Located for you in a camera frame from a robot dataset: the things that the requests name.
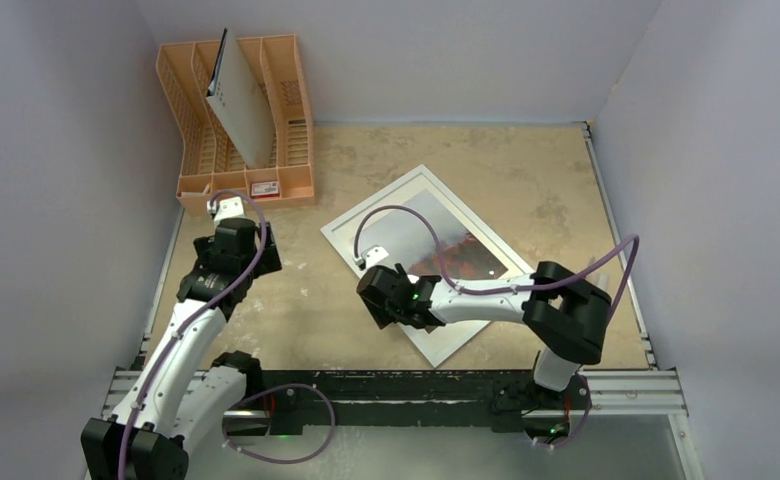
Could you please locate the white picture frame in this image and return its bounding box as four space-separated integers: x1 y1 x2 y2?
320 164 536 369

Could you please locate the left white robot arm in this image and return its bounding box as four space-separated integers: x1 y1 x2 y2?
80 216 282 479

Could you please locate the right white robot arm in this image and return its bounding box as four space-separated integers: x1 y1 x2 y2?
356 261 615 407

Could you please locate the small red white box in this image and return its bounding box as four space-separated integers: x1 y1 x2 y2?
249 181 280 198

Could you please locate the orange plastic file organizer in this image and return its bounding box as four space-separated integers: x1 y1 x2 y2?
156 30 316 216

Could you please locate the white board in organizer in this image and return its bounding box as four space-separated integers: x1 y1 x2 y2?
206 28 275 169

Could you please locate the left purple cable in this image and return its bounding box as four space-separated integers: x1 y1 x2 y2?
116 190 269 480

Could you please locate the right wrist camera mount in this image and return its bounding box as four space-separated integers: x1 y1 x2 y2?
354 245 389 271

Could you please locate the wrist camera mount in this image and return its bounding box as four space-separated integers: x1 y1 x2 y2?
207 196 248 226
354 245 389 271

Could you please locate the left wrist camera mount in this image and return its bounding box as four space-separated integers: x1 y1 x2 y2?
207 196 248 226

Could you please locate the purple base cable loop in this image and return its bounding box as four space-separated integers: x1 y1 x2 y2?
222 384 337 465

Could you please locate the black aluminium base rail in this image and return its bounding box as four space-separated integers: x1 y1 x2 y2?
101 367 689 439

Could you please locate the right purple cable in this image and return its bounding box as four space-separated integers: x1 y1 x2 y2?
353 205 641 326

